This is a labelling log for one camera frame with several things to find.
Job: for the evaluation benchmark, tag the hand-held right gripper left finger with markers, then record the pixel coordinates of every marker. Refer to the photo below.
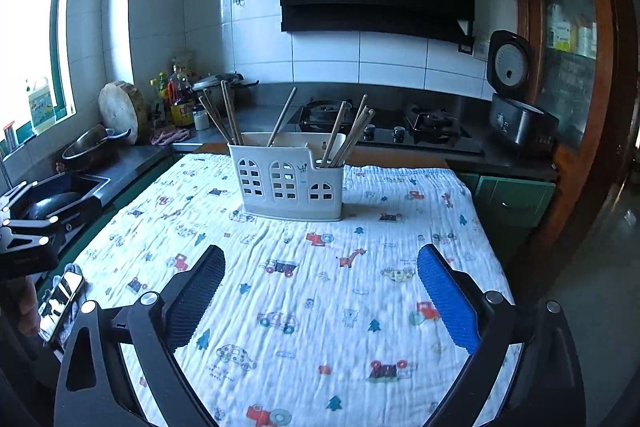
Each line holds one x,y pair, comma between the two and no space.
195,302

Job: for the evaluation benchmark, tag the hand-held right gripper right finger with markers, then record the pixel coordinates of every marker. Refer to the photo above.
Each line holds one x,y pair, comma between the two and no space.
445,302

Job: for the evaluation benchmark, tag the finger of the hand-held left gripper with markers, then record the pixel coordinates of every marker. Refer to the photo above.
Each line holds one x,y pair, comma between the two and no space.
7,207
55,227

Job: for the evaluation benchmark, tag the white plastic utensil holder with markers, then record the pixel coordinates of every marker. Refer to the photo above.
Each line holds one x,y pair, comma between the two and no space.
285,202

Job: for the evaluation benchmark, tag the wooden chopstick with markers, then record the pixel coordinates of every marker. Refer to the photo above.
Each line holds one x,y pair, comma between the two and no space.
234,107
367,121
281,117
228,107
213,117
360,107
218,112
362,119
334,132

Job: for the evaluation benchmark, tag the person's left hand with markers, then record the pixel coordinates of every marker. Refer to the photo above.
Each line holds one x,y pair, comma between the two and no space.
25,307

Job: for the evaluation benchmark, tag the black wok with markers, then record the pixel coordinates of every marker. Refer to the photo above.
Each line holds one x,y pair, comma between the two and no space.
52,201

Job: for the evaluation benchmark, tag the smartphone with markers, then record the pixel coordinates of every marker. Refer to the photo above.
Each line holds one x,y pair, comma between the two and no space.
60,307

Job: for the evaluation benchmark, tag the kitchen sink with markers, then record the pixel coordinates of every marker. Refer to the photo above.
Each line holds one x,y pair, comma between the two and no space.
97,183

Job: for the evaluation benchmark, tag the grey cloth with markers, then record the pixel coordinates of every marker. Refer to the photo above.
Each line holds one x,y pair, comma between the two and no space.
86,292

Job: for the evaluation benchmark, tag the steel pot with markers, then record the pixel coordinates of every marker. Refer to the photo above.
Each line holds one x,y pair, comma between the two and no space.
90,149

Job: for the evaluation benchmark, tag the white detergent jug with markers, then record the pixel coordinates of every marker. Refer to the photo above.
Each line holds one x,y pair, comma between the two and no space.
40,107

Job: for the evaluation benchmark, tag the white cartoon printed cloth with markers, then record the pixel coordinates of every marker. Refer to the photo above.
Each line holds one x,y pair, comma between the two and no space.
310,297

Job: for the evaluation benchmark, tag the green base cabinet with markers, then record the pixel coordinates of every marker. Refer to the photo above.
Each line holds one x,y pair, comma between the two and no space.
505,202

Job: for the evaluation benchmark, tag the round wooden chopping board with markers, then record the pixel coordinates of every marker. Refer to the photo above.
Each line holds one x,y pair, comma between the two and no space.
122,109

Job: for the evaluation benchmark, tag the pink cloth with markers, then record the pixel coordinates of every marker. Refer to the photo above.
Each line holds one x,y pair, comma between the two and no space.
170,136

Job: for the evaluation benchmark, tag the small yellow bottle green cap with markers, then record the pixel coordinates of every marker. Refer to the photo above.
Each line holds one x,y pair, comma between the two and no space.
163,89

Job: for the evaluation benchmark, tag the black gas stove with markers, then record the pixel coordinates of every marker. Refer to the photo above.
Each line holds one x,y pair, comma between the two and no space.
390,132

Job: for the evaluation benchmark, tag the white cup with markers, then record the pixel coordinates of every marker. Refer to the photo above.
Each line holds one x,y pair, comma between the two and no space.
201,118

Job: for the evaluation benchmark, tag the grey kitchen counter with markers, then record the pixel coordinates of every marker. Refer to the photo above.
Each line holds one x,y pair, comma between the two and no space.
255,117

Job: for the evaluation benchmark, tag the black rice cooker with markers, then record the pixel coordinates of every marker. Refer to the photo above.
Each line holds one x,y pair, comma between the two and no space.
520,122

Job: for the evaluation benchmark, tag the window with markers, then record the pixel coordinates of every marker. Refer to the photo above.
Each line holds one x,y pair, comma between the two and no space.
30,7

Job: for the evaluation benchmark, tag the steel pan with lid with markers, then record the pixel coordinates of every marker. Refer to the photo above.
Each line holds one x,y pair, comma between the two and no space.
215,84

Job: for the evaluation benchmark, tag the wooden glass door cabinet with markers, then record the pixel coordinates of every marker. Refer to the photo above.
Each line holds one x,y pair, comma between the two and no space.
530,7

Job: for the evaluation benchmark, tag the white wall socket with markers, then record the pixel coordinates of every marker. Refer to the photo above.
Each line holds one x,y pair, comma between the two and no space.
480,49

